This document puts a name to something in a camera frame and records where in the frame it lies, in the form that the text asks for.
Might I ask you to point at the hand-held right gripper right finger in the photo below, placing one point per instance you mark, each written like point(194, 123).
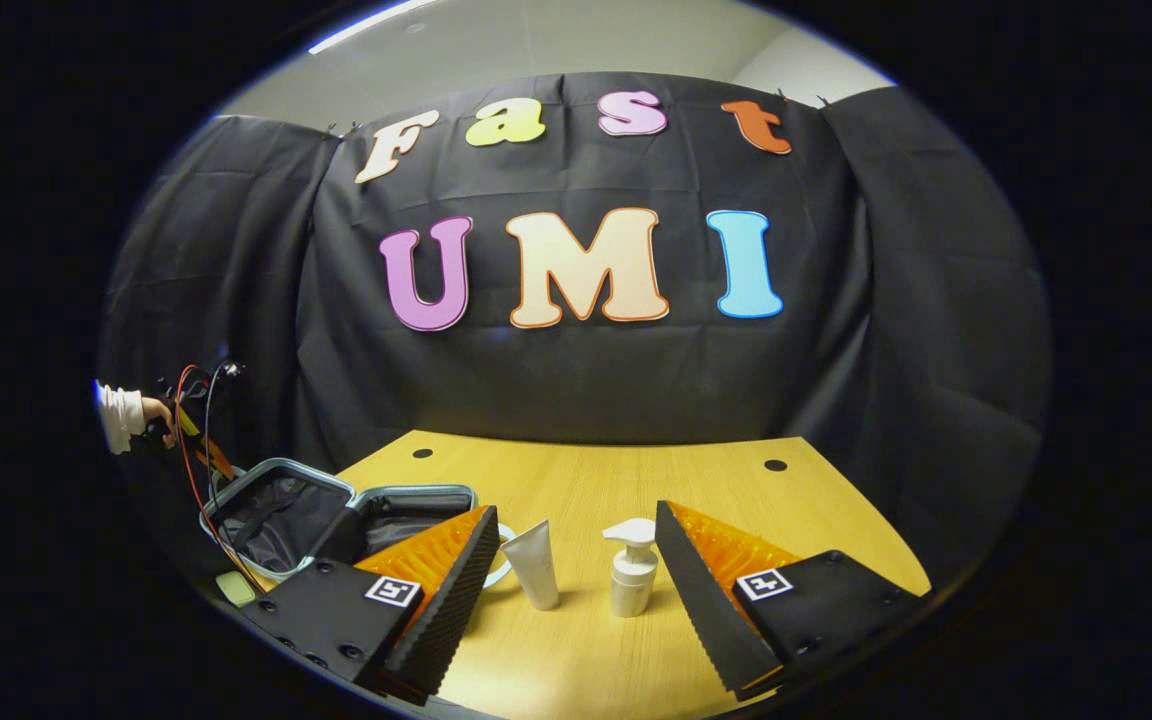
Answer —
point(706, 615)

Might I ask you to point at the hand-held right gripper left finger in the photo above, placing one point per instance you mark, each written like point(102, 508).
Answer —
point(451, 620)

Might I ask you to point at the black backdrop cloth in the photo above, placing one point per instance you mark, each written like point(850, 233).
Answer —
point(836, 300)

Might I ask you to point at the light blue suitcase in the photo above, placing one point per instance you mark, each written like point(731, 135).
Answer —
point(276, 520)

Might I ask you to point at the white skin care tube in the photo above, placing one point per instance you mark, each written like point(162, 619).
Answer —
point(536, 565)

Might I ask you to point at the white pump bottle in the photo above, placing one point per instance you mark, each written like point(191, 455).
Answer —
point(631, 580)

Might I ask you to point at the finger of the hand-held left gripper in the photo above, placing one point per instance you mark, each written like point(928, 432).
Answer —
point(218, 462)

